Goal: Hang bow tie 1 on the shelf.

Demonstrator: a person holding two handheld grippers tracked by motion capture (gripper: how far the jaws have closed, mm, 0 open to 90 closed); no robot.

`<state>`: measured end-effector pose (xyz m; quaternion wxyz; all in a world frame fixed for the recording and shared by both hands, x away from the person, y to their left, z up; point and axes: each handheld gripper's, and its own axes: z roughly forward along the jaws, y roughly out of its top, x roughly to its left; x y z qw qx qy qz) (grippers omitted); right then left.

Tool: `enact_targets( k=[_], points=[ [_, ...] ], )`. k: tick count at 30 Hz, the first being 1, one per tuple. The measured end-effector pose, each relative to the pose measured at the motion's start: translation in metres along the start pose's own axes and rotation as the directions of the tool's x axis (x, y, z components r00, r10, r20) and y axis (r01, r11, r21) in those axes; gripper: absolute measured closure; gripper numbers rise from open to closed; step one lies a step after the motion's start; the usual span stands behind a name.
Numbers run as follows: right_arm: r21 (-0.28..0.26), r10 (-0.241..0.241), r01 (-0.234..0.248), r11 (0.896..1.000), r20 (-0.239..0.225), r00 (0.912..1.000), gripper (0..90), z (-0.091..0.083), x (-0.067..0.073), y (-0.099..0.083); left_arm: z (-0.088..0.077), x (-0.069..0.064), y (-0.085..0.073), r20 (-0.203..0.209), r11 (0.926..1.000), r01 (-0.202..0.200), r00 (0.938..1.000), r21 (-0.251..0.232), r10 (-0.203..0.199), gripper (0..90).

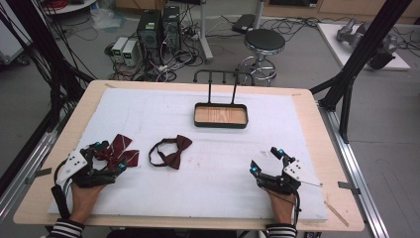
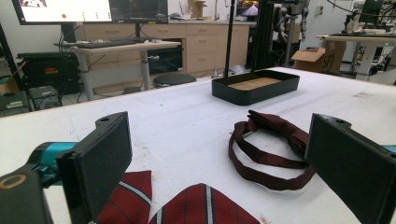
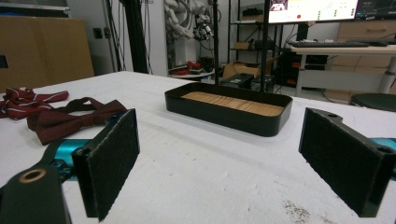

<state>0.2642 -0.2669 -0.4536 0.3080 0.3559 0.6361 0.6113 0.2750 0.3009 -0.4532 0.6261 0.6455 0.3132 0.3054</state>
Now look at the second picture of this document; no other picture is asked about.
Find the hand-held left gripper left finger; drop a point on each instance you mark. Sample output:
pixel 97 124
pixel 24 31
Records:
pixel 96 155

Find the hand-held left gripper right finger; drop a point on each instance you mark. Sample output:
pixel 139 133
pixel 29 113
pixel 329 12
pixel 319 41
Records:
pixel 351 168

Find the maroon bow tie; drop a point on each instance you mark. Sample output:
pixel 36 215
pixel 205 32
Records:
pixel 274 124

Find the red striped necktie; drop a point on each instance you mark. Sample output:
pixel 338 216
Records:
pixel 202 208

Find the black tie rack wooden tray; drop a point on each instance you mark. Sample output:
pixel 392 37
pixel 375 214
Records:
pixel 249 97

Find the grey power supply box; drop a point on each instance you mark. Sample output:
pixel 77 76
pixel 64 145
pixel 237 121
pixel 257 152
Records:
pixel 46 98
pixel 14 104

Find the black equipment case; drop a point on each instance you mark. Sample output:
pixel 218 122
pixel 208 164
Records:
pixel 46 77

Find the white foam mat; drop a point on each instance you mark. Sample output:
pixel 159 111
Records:
pixel 186 130

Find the black round stool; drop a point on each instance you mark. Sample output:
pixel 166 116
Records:
pixel 174 79

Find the black keyboard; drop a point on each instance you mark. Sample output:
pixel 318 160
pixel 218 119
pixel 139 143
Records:
pixel 102 44

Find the light standing desk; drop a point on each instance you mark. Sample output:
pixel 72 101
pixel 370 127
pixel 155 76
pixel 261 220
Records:
pixel 130 47

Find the white work desk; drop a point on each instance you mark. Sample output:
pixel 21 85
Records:
pixel 367 39

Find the bright computer monitor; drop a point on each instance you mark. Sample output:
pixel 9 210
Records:
pixel 62 9

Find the dark computer monitor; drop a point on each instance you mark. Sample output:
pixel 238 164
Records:
pixel 140 11

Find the wooden cabinet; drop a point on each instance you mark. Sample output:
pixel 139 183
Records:
pixel 205 43

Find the grey metal machine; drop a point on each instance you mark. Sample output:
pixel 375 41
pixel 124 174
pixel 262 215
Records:
pixel 292 15

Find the small cardboard box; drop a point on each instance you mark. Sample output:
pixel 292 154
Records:
pixel 196 7

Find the black frame post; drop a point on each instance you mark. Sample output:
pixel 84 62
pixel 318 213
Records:
pixel 11 56
pixel 263 37

